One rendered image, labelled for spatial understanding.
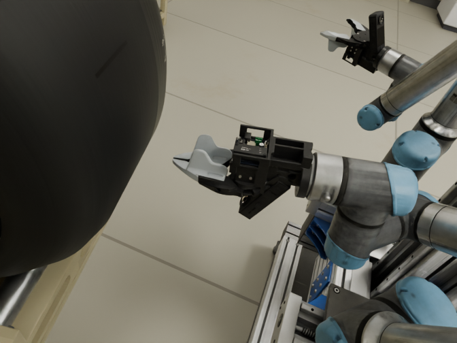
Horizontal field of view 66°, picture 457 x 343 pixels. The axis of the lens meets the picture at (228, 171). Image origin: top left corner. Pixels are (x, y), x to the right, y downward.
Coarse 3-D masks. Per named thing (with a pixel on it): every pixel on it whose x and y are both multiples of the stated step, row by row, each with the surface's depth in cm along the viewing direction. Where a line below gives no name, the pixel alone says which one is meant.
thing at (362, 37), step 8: (360, 32) 111; (368, 32) 111; (360, 40) 108; (368, 40) 108; (352, 48) 112; (360, 48) 109; (368, 48) 109; (384, 48) 105; (344, 56) 114; (352, 56) 113; (360, 56) 111; (368, 56) 110; (376, 56) 108; (352, 64) 113; (360, 64) 113; (368, 64) 111; (376, 64) 107
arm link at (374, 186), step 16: (352, 160) 52; (352, 176) 50; (368, 176) 50; (384, 176) 50; (400, 176) 50; (352, 192) 50; (368, 192) 50; (384, 192) 49; (400, 192) 49; (416, 192) 49; (352, 208) 52; (368, 208) 51; (384, 208) 51; (400, 208) 50; (368, 224) 52
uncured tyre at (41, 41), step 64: (0, 0) 24; (64, 0) 28; (128, 0) 37; (0, 64) 25; (64, 64) 28; (128, 64) 36; (0, 128) 27; (64, 128) 30; (128, 128) 38; (0, 192) 32; (64, 192) 34; (0, 256) 42; (64, 256) 46
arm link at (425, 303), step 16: (400, 288) 64; (416, 288) 64; (432, 288) 65; (400, 304) 63; (416, 304) 61; (432, 304) 63; (448, 304) 64; (416, 320) 60; (432, 320) 60; (448, 320) 61
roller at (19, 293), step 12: (12, 276) 55; (24, 276) 55; (36, 276) 57; (0, 288) 53; (12, 288) 53; (24, 288) 54; (0, 300) 52; (12, 300) 53; (24, 300) 54; (0, 312) 51; (12, 312) 52; (0, 324) 50
